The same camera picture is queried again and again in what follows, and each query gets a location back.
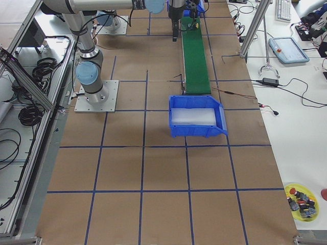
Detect blue source bin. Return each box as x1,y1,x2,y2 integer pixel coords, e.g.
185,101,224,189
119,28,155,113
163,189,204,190
167,1,206,17

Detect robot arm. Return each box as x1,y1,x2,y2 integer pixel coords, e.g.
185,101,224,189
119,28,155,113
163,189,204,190
44,0,166,104
97,1,200,30

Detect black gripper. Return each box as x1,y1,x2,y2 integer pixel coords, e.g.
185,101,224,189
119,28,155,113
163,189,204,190
186,0,199,19
169,0,185,42

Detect black power adapter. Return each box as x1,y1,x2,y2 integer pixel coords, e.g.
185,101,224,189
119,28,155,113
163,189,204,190
262,78,279,87

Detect blue destination bin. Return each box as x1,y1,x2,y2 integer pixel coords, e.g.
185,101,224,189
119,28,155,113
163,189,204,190
169,95,228,137

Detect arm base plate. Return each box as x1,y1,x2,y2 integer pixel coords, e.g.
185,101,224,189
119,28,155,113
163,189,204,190
75,80,119,113
94,15,129,36

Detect teach pendant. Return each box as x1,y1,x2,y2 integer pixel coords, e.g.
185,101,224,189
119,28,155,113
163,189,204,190
268,37,310,64

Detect aluminium frame post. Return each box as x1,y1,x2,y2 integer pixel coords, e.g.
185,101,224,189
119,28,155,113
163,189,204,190
239,0,270,58

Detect yellow tray of buttons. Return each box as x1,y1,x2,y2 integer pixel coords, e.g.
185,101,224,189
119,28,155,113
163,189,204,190
284,183,319,222

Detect green conveyor belt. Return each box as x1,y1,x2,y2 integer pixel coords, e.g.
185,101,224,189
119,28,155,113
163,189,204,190
181,17,211,95

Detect white keyboard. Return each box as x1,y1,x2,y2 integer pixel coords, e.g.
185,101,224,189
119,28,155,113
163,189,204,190
275,0,292,22

